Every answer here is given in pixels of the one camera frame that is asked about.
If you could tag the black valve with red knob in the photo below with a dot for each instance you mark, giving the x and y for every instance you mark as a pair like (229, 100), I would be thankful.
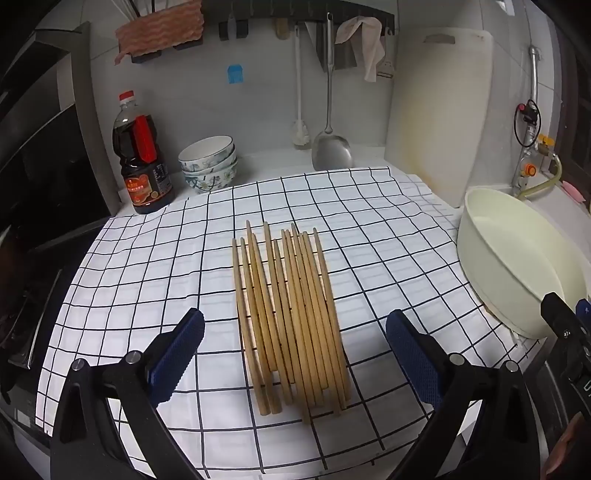
(528, 112)

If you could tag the pile of wooden chopsticks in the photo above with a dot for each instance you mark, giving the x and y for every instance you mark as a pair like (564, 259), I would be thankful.
(295, 323)

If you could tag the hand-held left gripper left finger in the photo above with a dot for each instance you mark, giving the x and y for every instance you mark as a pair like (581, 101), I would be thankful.
(178, 355)

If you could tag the white dish brush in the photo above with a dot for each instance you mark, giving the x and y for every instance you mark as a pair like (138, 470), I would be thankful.
(300, 134)

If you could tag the blue wall sticker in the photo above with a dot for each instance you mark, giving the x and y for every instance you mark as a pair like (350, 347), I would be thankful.
(235, 74)

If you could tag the orange pipe cap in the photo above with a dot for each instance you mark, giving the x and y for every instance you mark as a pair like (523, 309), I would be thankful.
(529, 169)

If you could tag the black wall rack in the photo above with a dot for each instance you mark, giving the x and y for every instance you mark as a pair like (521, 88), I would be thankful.
(268, 11)

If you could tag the metal spatula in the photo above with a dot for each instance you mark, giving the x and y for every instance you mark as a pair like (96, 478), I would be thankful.
(330, 152)

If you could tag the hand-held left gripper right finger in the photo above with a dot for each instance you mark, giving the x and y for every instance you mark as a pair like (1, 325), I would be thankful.
(411, 355)

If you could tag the cream plastic basin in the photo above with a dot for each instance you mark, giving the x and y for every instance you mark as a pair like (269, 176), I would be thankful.
(498, 249)

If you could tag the beige hanging cloth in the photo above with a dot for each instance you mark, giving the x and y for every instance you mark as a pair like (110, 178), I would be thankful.
(369, 46)

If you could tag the white cutting board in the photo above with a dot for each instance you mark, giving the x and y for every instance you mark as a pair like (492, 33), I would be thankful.
(434, 115)

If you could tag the white floral bowl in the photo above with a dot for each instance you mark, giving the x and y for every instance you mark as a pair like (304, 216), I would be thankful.
(207, 154)
(224, 170)
(210, 184)

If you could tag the orange dish rag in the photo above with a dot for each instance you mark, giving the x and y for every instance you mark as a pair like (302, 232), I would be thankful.
(157, 27)

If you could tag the grey water pipe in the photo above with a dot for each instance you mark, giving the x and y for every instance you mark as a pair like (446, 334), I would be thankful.
(534, 69)

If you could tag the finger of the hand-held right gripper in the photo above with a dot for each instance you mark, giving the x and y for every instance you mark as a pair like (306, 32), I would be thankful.
(584, 307)
(556, 314)

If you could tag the dark window frame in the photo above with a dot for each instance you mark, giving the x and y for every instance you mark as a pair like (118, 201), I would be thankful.
(577, 115)

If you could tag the white black checked cloth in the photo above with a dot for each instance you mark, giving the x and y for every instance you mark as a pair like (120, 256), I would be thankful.
(138, 277)

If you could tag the black range hood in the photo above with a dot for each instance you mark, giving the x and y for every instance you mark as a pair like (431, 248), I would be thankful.
(46, 161)

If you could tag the pink soap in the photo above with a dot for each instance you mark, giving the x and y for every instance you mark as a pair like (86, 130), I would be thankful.
(572, 190)

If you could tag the dark soy sauce bottle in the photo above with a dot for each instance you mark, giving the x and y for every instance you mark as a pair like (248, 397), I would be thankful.
(143, 170)

